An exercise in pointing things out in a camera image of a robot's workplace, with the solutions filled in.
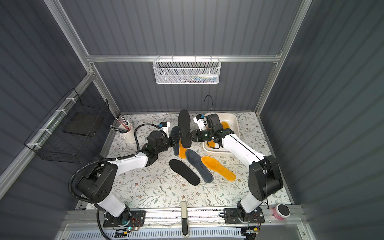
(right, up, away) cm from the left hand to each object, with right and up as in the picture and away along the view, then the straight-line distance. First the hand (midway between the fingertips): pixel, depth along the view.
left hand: (185, 136), depth 85 cm
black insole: (-1, +8, +2) cm, 8 cm away
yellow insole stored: (+17, -6, +17) cm, 25 cm away
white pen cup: (-38, -1, +13) cm, 40 cm away
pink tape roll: (+47, -35, -14) cm, 61 cm away
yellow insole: (+20, -20, +6) cm, 29 cm away
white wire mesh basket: (-1, +48, +28) cm, 55 cm away
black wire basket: (-57, +3, -12) cm, 59 cm away
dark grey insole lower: (+6, -16, +9) cm, 19 cm away
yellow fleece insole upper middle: (-3, -11, +13) cm, 17 cm away
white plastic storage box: (+34, +11, +25) cm, 44 cm away
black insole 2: (-1, -21, +5) cm, 22 cm away
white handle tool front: (+1, -40, -17) cm, 43 cm away
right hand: (+4, 0, -2) cm, 4 cm away
